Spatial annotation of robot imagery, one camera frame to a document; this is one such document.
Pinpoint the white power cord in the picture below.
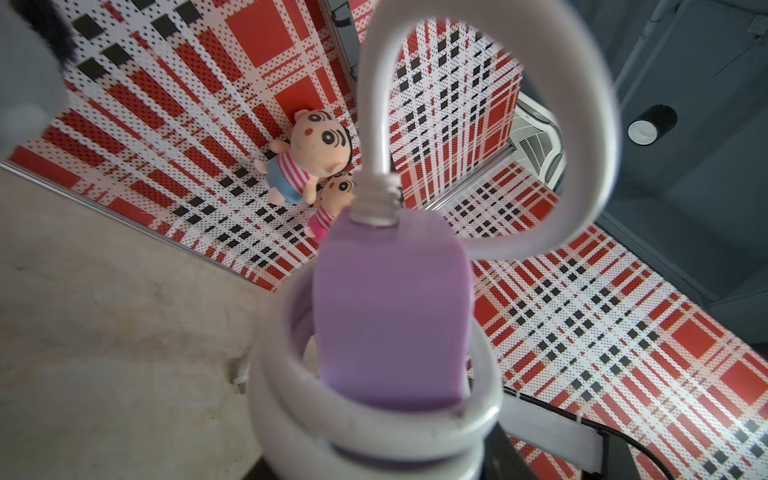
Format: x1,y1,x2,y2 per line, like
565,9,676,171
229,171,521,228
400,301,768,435
230,0,623,480

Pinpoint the doll with blue shorts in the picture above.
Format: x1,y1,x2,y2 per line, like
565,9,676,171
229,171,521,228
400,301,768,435
253,110,353,206

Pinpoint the purple power strip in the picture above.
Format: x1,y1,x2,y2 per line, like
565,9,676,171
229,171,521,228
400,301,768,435
311,208,476,412

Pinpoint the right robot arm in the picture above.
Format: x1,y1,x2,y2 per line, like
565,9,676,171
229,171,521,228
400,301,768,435
481,388,674,479

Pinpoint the doll with pink shorts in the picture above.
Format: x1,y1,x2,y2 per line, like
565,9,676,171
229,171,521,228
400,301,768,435
304,171,355,244

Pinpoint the grey husky plush toy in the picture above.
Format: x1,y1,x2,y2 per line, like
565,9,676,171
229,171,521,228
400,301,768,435
1,1,75,160

